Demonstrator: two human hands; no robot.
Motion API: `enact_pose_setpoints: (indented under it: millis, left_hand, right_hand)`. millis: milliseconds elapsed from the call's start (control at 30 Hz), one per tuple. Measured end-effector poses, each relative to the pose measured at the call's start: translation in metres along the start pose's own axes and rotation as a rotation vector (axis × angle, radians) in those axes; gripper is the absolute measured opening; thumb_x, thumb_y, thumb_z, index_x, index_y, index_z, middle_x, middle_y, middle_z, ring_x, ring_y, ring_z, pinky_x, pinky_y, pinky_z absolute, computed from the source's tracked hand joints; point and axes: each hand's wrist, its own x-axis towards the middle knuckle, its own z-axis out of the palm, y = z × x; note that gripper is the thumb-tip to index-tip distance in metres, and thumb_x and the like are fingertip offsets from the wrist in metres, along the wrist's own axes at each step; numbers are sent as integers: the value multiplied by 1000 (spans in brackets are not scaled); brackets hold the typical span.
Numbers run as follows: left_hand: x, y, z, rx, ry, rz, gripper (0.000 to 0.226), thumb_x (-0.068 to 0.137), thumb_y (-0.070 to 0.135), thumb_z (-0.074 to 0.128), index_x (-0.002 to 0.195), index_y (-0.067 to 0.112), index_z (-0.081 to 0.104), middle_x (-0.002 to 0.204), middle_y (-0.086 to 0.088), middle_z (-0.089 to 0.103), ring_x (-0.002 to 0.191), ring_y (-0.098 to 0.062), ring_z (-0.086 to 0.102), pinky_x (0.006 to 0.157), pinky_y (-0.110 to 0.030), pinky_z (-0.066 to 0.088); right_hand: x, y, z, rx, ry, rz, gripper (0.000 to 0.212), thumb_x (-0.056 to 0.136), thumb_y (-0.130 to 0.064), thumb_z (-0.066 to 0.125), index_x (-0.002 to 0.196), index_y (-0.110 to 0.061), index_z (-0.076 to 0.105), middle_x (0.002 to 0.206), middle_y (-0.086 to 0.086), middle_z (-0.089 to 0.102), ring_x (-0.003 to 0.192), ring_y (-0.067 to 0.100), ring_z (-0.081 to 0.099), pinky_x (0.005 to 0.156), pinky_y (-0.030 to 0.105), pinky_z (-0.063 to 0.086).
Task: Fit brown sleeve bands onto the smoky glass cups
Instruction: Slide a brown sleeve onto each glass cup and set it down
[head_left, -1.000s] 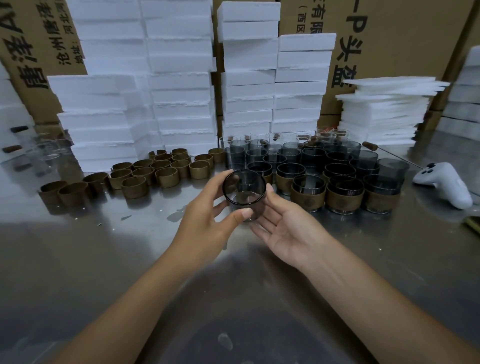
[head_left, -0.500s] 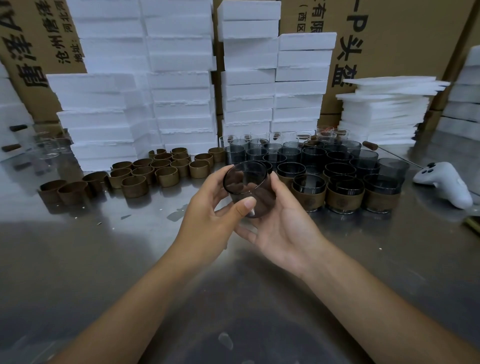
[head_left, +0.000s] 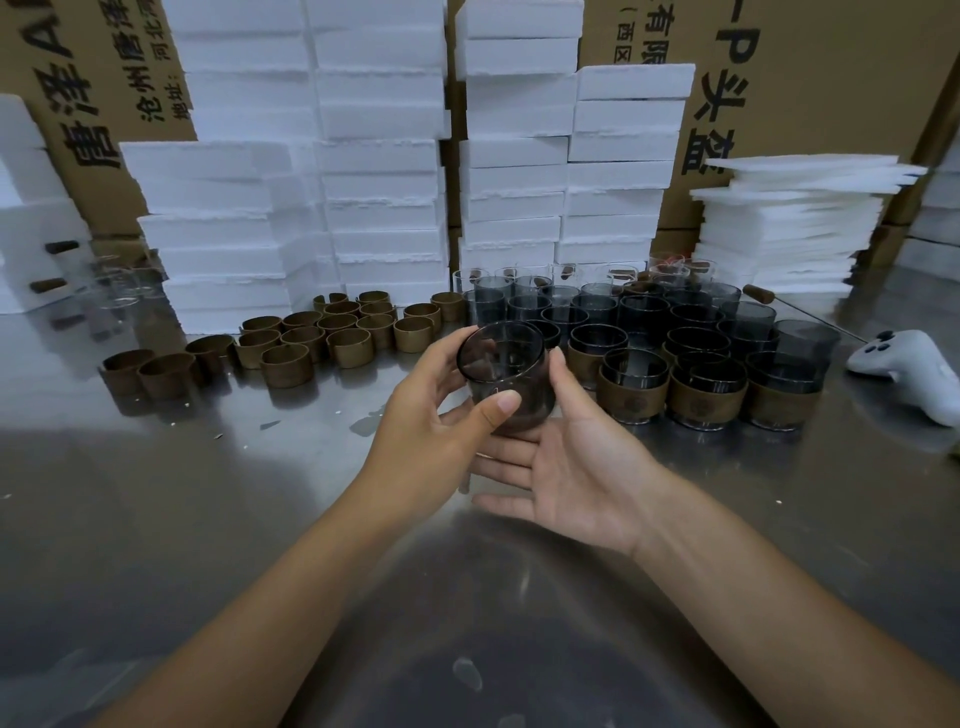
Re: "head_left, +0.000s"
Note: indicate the person's left hand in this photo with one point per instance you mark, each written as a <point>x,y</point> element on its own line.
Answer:
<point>420,457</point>

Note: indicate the person's right hand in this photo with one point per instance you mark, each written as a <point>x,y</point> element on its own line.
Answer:
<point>592,487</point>

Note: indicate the smoky transparent plastic cup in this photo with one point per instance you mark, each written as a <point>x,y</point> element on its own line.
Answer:
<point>547,330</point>
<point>502,352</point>
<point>709,373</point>
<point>598,337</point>
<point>634,366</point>
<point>784,367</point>
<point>697,340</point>

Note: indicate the group of brown sleeve rings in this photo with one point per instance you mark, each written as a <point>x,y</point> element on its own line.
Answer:
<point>349,349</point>

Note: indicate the cluster of transparent plastic cups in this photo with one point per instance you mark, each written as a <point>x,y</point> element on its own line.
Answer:
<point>487,304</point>

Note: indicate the bunch of clear plastic cups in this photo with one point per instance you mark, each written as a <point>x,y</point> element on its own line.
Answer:
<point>120,285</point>

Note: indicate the person's right forearm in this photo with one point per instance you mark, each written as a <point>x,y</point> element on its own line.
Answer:
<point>787,630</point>

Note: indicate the person's left forearm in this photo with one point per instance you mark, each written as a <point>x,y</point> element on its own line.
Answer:
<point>255,630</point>

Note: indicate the tall stack white foam blocks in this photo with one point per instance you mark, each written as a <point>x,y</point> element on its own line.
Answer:
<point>360,180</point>

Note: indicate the stepped stack white foam blocks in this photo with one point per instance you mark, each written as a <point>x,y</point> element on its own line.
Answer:
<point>517,180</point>

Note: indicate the stack of thin foam sheets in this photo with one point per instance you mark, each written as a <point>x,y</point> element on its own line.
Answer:
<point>787,225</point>

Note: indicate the white game controller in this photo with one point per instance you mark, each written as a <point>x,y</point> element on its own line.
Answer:
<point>911,371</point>

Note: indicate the brown cork stick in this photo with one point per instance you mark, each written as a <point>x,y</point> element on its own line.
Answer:
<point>62,247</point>
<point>49,285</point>

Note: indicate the stack of white foam blocks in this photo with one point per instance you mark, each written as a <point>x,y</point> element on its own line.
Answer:
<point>30,210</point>
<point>937,225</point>

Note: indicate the large printed cardboard box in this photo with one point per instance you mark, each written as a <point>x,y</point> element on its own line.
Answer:
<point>840,75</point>

